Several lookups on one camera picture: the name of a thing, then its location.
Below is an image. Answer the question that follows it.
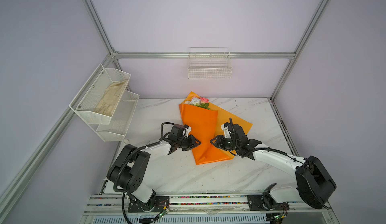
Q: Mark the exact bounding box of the white fake rose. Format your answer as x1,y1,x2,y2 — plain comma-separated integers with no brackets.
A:
184,97,201,106

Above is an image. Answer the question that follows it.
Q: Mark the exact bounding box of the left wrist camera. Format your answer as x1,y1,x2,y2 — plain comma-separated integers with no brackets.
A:
183,125,192,137

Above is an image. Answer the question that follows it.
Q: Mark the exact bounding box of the beige cloth in basket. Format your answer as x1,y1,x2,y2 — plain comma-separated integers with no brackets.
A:
94,80,128,117

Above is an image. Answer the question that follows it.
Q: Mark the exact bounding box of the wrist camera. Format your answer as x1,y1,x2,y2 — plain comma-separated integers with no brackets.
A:
221,122,231,138
183,125,192,137

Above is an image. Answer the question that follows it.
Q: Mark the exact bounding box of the upper white mesh shelf basket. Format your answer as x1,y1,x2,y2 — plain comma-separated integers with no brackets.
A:
69,66,131,125

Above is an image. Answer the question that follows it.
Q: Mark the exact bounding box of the black corrugated cable left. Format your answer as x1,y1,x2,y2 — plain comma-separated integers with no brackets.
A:
113,122,177,224

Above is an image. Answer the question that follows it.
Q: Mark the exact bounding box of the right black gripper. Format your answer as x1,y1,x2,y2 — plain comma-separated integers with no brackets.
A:
208,135,239,150

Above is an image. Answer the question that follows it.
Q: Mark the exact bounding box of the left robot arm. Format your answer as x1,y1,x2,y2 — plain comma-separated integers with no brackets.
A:
107,122,201,205

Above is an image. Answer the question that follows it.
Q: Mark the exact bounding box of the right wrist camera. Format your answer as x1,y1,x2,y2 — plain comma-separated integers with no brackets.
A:
221,122,231,138

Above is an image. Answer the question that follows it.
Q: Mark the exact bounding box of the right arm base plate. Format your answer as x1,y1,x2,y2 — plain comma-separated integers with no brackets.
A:
247,194,289,212

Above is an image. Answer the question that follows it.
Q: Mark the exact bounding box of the aluminium rail front frame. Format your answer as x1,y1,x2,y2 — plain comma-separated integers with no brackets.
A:
80,193,339,224

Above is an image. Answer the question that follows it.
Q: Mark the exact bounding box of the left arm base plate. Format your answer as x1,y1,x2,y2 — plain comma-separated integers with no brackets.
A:
127,195,170,213

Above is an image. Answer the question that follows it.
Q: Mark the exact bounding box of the white mesh shelf basket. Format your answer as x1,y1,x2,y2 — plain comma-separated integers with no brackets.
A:
96,91,139,142
69,66,131,125

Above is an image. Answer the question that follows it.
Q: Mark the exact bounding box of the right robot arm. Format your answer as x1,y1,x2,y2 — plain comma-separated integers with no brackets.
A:
210,121,337,211

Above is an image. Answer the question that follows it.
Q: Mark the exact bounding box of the pink fake rose spray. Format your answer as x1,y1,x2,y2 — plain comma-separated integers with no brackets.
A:
196,98,210,110

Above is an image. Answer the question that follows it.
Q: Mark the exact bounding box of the lower white mesh shelf basket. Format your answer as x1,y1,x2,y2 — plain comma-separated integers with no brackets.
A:
96,91,139,142

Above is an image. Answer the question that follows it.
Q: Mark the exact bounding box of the white wire wall basket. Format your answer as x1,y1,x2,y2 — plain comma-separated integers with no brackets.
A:
188,47,233,80

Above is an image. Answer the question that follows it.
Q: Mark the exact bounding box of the orange wrapping paper sheet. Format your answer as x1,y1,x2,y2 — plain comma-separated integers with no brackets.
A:
179,92,252,165

